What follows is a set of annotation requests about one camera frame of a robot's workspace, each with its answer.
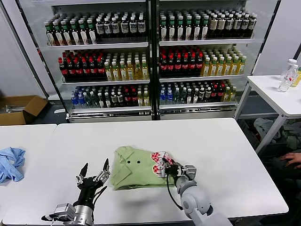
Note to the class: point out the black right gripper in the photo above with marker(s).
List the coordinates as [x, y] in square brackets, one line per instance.
[175, 170]

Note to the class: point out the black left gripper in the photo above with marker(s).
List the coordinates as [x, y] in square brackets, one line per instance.
[90, 188]

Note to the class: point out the green polo shirt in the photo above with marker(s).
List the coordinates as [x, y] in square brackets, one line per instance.
[136, 174]

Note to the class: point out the grey green clothes pile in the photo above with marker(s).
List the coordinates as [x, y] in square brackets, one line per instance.
[292, 139]

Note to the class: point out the person bare hand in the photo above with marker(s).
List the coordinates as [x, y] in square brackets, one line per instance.
[294, 159]

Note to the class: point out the beverage display cabinet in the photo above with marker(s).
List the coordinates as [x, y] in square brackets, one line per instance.
[105, 118]
[200, 113]

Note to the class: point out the blue drink bottle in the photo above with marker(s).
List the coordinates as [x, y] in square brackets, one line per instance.
[75, 101]
[169, 97]
[81, 101]
[163, 97]

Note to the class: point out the yellow tea bottle white cap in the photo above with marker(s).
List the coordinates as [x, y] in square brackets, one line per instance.
[213, 69]
[235, 68]
[140, 100]
[123, 73]
[242, 67]
[138, 73]
[227, 68]
[108, 74]
[227, 95]
[116, 74]
[146, 100]
[206, 69]
[130, 73]
[220, 68]
[233, 94]
[145, 73]

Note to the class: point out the dark green water bottle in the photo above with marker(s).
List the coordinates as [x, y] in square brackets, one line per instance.
[94, 101]
[176, 97]
[183, 97]
[88, 101]

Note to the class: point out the small white floor object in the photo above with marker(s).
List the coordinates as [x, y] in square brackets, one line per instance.
[59, 111]

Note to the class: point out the dark bottle white cap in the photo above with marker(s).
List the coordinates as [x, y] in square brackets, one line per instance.
[208, 94]
[113, 100]
[202, 95]
[100, 101]
[196, 96]
[120, 100]
[189, 96]
[107, 101]

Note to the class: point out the red cap cola bottle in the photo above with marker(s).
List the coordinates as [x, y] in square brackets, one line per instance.
[101, 70]
[221, 94]
[171, 67]
[199, 66]
[63, 70]
[78, 70]
[164, 67]
[71, 70]
[185, 66]
[86, 70]
[93, 70]
[178, 67]
[192, 66]
[133, 99]
[214, 94]
[127, 99]

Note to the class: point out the crumpled blue cloth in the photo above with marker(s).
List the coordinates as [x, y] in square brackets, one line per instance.
[13, 173]

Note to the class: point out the black plastic crate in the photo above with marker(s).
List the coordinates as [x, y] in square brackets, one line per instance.
[249, 135]

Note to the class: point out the brown cardboard box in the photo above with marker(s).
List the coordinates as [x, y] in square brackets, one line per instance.
[35, 106]

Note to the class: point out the bundle of metal rods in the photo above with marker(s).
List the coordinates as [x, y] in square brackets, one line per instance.
[14, 108]

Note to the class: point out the grey white cloth pile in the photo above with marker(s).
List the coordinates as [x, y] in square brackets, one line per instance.
[263, 127]

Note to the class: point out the person dark trousers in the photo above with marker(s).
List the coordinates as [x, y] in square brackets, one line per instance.
[275, 170]

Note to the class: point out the white side table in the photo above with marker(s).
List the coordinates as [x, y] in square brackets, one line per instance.
[265, 89]

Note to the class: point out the green cap white label bottle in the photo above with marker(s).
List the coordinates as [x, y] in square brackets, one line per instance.
[164, 30]
[75, 35]
[180, 30]
[171, 30]
[58, 35]
[50, 35]
[196, 30]
[83, 35]
[66, 35]
[92, 34]
[188, 30]
[204, 30]

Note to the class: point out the dark bottle blue white label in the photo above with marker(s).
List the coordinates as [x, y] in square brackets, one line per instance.
[124, 28]
[141, 27]
[115, 28]
[100, 29]
[107, 28]
[133, 27]

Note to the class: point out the clear bottle red label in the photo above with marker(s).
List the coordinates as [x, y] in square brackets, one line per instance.
[284, 85]

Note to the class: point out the dark bottle beige label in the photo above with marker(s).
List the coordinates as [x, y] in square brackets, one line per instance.
[221, 24]
[213, 24]

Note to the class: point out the yellow drink bottle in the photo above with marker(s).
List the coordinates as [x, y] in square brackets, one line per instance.
[296, 81]

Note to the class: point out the clear bottle white cap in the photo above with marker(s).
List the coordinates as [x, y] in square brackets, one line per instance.
[292, 61]

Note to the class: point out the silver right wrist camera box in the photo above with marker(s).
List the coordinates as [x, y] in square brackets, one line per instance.
[190, 171]

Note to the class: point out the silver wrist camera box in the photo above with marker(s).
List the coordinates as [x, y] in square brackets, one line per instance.
[190, 171]
[64, 210]

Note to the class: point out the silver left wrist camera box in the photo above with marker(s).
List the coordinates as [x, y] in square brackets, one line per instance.
[64, 210]

